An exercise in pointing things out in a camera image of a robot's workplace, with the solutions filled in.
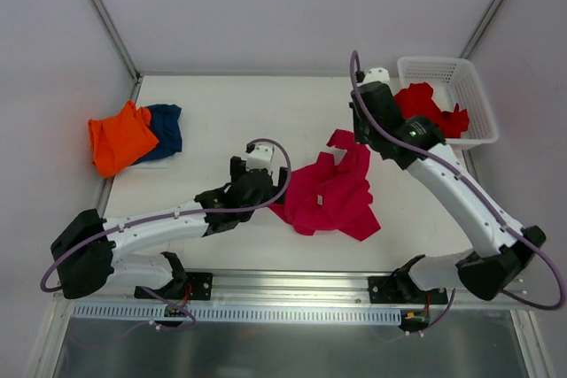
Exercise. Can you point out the red t shirt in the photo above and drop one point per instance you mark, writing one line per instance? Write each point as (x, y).
(417, 100)

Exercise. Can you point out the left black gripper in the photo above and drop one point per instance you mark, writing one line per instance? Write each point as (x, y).
(236, 168)

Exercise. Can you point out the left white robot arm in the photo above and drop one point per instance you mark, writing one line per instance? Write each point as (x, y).
(93, 252)

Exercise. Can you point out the orange t shirt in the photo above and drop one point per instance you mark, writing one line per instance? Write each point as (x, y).
(117, 142)

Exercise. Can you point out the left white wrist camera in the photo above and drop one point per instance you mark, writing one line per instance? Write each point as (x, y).
(259, 156)

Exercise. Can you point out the aluminium mounting rail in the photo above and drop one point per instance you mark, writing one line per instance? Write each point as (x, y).
(286, 288)

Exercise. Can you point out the navy blue t shirt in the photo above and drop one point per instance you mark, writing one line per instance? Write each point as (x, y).
(164, 125)

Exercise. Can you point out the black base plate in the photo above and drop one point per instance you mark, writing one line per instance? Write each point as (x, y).
(190, 286)
(400, 290)

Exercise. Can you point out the magenta t shirt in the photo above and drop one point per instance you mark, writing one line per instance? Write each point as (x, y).
(332, 196)

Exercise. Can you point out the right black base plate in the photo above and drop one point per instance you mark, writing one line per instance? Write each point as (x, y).
(400, 290)

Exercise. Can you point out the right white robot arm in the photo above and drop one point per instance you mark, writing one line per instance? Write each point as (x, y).
(501, 247)

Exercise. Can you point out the white slotted cable duct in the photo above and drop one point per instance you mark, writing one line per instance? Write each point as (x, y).
(245, 314)

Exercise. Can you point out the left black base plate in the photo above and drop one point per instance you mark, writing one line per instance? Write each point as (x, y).
(190, 286)

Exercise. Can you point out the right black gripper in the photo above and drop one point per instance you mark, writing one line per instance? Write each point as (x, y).
(362, 131)

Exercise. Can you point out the white plastic basket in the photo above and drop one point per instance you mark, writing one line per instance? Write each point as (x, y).
(455, 82)

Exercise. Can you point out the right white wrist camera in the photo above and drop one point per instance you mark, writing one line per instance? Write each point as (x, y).
(376, 74)

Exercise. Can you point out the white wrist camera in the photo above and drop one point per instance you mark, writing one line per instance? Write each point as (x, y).
(376, 74)
(259, 156)

